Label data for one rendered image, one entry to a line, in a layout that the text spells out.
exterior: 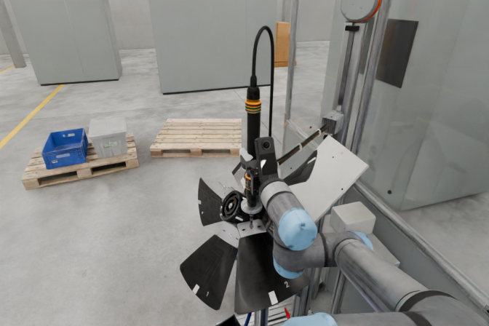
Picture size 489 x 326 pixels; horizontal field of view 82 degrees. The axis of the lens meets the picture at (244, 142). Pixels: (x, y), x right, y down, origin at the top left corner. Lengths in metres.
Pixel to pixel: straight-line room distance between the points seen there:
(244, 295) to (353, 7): 1.13
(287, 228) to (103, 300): 2.01
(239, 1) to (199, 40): 1.12
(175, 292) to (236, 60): 5.09
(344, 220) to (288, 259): 0.79
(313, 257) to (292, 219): 0.13
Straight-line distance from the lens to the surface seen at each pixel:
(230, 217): 1.01
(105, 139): 3.69
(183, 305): 2.28
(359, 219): 1.46
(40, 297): 2.70
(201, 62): 6.30
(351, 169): 1.12
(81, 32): 7.88
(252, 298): 0.89
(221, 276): 1.13
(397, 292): 0.47
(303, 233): 0.59
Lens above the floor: 1.89
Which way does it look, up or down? 27 degrees down
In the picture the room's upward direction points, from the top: straight up
